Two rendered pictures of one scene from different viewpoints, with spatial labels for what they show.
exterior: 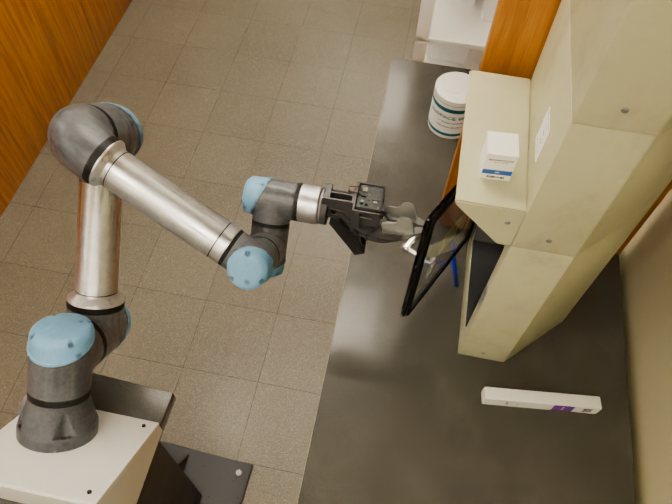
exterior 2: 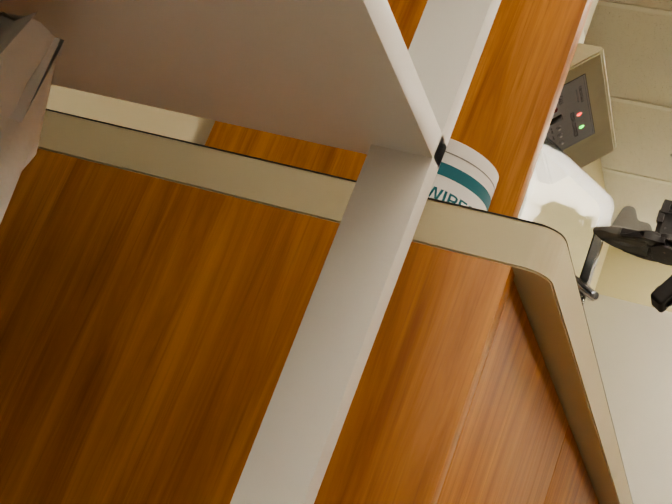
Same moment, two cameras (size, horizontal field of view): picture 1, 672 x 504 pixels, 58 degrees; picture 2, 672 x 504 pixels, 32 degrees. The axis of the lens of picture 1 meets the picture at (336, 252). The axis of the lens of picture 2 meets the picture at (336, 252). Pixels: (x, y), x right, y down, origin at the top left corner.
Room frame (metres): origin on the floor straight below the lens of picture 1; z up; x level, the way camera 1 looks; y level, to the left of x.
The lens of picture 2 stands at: (2.49, -0.09, 0.61)
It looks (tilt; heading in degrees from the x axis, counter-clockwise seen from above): 16 degrees up; 195
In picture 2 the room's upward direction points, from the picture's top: 21 degrees clockwise
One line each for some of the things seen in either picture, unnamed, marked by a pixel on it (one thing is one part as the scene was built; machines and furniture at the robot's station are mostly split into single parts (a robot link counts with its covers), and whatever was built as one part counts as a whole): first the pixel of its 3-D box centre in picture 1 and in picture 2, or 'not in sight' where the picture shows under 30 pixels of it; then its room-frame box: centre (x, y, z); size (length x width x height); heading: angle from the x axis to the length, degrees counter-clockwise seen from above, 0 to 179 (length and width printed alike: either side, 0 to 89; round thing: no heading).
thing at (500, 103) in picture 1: (489, 153); (567, 119); (0.76, -0.27, 1.46); 0.32 x 0.11 x 0.10; 172
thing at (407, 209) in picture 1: (407, 212); (624, 222); (0.71, -0.14, 1.33); 0.09 x 0.03 x 0.06; 82
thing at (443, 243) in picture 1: (450, 229); (527, 269); (0.77, -0.25, 1.19); 0.30 x 0.01 x 0.40; 144
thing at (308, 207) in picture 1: (312, 203); not in sight; (0.72, 0.05, 1.33); 0.08 x 0.05 x 0.08; 172
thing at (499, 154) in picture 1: (498, 156); not in sight; (0.68, -0.26, 1.54); 0.05 x 0.05 x 0.06; 85
